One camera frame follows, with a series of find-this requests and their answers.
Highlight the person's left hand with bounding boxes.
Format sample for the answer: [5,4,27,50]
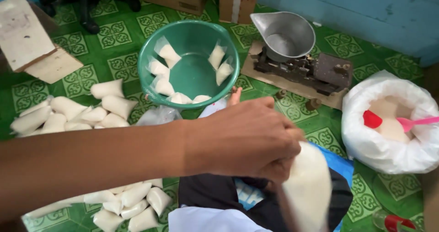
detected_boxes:
[185,96,306,183]

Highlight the white powder bag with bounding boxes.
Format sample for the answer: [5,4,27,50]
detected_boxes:
[279,141,333,232]

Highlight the blue plastic sheet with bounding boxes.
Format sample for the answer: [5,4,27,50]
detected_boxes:
[309,142,354,188]

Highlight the person's foot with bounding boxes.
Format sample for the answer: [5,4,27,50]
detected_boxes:
[226,86,243,106]

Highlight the flat cardboard sheet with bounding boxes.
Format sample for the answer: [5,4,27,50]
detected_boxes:
[240,42,348,111]

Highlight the dark iron balance scale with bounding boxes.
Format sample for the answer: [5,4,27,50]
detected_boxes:
[253,47,354,96]

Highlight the large white powder sack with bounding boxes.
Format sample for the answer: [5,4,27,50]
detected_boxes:
[341,70,439,175]

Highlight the red plastic scoop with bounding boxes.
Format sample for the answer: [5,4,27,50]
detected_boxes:
[363,110,383,129]

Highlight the person's black shorts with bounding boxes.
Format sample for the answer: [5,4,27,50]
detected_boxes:
[178,167,354,232]

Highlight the metal scale scoop pan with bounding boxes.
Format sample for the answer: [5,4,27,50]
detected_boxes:
[250,11,316,63]

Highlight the person's white shirt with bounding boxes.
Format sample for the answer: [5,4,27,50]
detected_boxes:
[168,206,271,232]

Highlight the green plastic basin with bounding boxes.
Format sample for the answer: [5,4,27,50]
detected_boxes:
[137,19,241,110]

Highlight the pink plastic spoon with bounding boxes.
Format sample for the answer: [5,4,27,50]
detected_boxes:
[396,116,439,133]

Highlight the bundle of empty clear bags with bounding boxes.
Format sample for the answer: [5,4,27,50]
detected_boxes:
[135,105,182,126]

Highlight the clear bottle with red label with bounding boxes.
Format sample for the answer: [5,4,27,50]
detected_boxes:
[372,210,417,232]

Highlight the group of filled powder packets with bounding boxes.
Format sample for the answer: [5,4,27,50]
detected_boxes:
[146,37,234,105]

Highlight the cardboard box with white tape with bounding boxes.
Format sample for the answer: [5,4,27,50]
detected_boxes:
[218,0,259,24]

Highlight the heap of filled powder packets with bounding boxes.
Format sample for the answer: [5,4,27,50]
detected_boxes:
[24,178,173,232]
[10,78,138,138]

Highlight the black office chair base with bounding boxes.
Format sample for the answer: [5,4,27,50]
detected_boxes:
[38,0,142,35]

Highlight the white wooden stool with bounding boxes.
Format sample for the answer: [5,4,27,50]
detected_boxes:
[0,0,84,84]

